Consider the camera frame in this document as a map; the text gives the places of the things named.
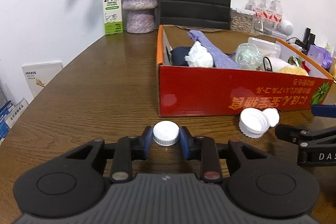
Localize white bottle cap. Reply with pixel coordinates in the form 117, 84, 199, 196
153, 121, 179, 147

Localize red artificial rose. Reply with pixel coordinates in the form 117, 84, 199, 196
288, 56, 311, 74

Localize black usb cable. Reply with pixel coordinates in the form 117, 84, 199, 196
262, 56, 274, 72

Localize purple tissue pack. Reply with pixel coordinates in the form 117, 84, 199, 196
307, 44, 333, 71

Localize small white cap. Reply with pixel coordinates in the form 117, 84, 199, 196
262, 108, 280, 127

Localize large white ribbed lid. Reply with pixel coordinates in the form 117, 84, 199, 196
239, 108, 270, 139

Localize red orange cardboard box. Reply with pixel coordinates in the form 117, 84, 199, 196
157, 25, 333, 117

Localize yellow white plush toy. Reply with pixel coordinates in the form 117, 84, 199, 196
260, 56, 309, 76

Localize translucent plastic container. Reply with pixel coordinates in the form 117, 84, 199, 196
248, 37, 281, 58

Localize purple knitted cloth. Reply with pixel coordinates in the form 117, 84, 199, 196
188, 30, 240, 69

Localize white crumpled tissue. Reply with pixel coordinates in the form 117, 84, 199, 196
185, 41, 214, 68

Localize white round speaker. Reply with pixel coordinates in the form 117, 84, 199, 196
277, 19, 293, 36

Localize iridescent clear ball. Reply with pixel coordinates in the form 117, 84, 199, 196
234, 43, 263, 71

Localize dark navy pouch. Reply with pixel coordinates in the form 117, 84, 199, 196
171, 47, 191, 67

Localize water bottle right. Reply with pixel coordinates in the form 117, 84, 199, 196
270, 0, 283, 29

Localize water bottle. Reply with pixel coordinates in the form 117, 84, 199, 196
270, 0, 283, 29
245, 0, 263, 18
261, 0, 273, 29

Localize white booklet on floor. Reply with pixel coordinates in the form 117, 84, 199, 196
22, 62, 63, 98

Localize water bottle middle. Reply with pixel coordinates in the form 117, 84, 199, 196
261, 0, 273, 29

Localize clear container with snacks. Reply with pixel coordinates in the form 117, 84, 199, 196
230, 8, 255, 32

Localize water bottle left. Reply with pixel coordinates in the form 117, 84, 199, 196
245, 0, 263, 18

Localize purple ceramic vase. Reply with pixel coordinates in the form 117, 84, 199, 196
122, 0, 158, 34

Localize white green milk carton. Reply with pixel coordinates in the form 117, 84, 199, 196
102, 0, 123, 35

